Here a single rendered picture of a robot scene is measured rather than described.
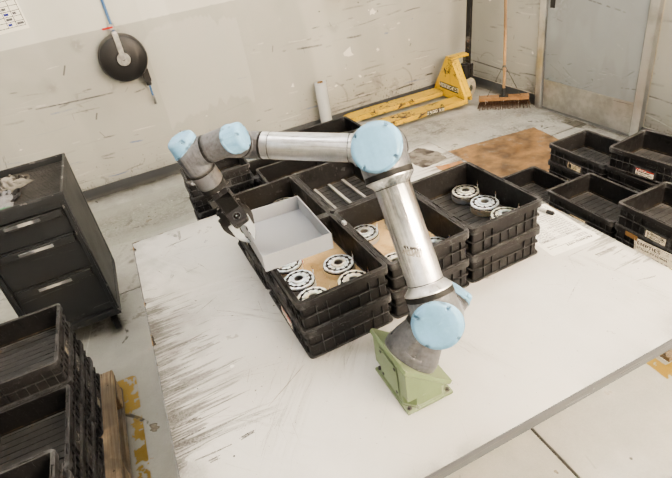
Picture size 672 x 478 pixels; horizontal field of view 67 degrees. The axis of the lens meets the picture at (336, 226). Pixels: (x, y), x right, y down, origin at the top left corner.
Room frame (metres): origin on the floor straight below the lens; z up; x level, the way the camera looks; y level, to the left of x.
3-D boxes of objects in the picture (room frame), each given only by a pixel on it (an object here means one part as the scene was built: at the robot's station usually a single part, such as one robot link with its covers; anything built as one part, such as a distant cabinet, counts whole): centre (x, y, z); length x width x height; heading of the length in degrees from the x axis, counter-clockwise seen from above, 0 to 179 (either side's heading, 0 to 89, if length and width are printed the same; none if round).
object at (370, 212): (1.45, -0.20, 0.87); 0.40 x 0.30 x 0.11; 21
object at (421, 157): (2.37, -0.50, 0.71); 0.22 x 0.19 x 0.01; 19
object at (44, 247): (2.48, 1.57, 0.45); 0.60 x 0.45 x 0.90; 19
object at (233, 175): (3.01, 0.69, 0.37); 0.40 x 0.30 x 0.45; 109
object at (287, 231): (1.28, 0.16, 1.07); 0.27 x 0.20 x 0.05; 19
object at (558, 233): (1.58, -0.79, 0.70); 0.33 x 0.23 x 0.01; 19
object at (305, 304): (1.34, 0.08, 0.92); 0.40 x 0.30 x 0.02; 21
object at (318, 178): (1.82, -0.06, 0.87); 0.40 x 0.30 x 0.11; 21
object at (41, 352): (1.57, 1.30, 0.37); 0.40 x 0.30 x 0.45; 19
